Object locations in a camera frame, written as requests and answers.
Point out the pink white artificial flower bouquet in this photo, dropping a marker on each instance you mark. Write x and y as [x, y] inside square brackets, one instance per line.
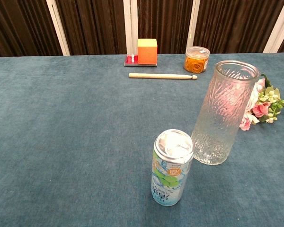
[262, 108]

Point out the textured clear glass vase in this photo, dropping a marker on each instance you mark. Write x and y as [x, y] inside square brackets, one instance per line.
[217, 123]

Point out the wooden stick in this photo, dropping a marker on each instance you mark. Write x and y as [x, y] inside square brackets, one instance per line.
[161, 76]

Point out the red flat tray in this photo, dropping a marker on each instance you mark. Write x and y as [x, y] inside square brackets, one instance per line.
[128, 62]

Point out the small white peg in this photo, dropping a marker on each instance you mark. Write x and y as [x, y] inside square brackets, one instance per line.
[132, 58]

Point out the orange yellow cube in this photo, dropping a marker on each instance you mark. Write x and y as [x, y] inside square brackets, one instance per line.
[147, 54]

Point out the blue velvet tablecloth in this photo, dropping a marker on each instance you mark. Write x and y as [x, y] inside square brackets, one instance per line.
[73, 132]

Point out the light blue drink can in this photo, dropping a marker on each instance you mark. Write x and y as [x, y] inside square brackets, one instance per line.
[170, 179]

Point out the clear jar of rubber bands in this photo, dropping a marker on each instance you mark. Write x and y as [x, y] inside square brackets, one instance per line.
[196, 62]

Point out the dark brown curtain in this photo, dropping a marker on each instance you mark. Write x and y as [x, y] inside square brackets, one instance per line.
[97, 26]

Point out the white frame post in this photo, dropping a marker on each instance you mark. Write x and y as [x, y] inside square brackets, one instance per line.
[130, 23]
[278, 30]
[192, 26]
[58, 28]

